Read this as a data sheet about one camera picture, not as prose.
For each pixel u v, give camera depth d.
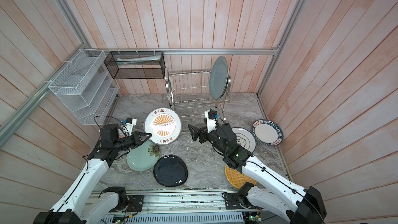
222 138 0.53
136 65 1.04
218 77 0.78
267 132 0.99
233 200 0.73
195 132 0.62
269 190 0.46
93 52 0.93
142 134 0.75
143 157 0.86
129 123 0.72
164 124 0.79
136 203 0.73
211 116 0.59
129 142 0.69
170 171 0.82
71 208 0.40
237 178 0.80
